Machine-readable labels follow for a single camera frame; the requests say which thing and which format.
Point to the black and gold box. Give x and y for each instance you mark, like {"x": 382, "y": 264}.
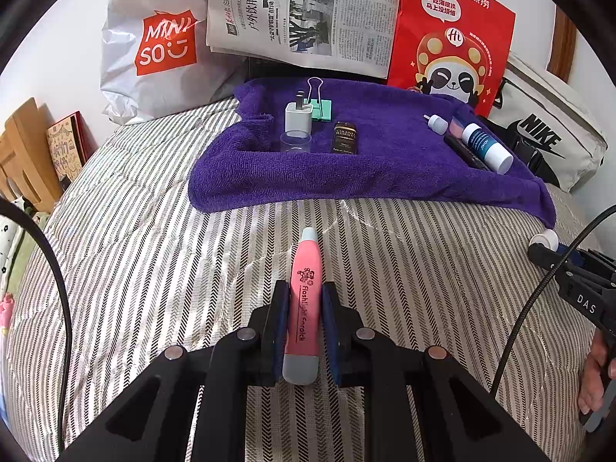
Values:
{"x": 345, "y": 138}

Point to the small clear plastic cup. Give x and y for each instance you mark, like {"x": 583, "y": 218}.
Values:
{"x": 296, "y": 142}

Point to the newspaper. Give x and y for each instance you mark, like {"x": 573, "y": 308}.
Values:
{"x": 308, "y": 9}

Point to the white charger plug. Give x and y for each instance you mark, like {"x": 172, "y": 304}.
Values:
{"x": 297, "y": 118}

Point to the illustrated book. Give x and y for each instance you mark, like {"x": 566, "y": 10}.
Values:
{"x": 67, "y": 147}

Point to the white plastic shopping bag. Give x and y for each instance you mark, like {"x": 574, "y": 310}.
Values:
{"x": 144, "y": 19}

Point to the pink flashlight pen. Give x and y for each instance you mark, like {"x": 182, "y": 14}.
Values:
{"x": 303, "y": 298}

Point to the white round cap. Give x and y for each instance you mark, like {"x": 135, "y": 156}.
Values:
{"x": 545, "y": 239}

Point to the green binder clip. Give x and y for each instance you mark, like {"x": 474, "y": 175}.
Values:
{"x": 322, "y": 110}

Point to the black slim case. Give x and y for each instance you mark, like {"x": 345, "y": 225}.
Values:
{"x": 464, "y": 152}

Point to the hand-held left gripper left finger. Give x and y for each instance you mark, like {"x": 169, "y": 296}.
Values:
{"x": 281, "y": 327}

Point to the small white bottle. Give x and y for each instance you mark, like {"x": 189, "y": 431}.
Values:
{"x": 437, "y": 123}

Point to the white tote bag black logo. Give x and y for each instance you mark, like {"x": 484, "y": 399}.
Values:
{"x": 553, "y": 106}

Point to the purple towel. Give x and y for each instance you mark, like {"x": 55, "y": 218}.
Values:
{"x": 385, "y": 173}

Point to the blue and white cylindrical bottle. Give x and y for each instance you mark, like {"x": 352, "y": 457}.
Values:
{"x": 486, "y": 148}

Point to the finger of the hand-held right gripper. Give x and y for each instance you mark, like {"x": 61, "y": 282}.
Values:
{"x": 546, "y": 255}

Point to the wooden frame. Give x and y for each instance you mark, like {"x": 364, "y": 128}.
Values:
{"x": 563, "y": 43}

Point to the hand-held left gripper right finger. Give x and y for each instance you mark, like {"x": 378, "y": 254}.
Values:
{"x": 332, "y": 327}

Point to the red panda paper bag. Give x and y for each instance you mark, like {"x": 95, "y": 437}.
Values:
{"x": 447, "y": 33}

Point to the person's right hand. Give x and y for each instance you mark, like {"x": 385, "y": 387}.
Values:
{"x": 594, "y": 375}

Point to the striped quilt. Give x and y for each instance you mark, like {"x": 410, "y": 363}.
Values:
{"x": 168, "y": 250}

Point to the small pink blue-capped bottle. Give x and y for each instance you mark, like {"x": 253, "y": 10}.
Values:
{"x": 455, "y": 129}

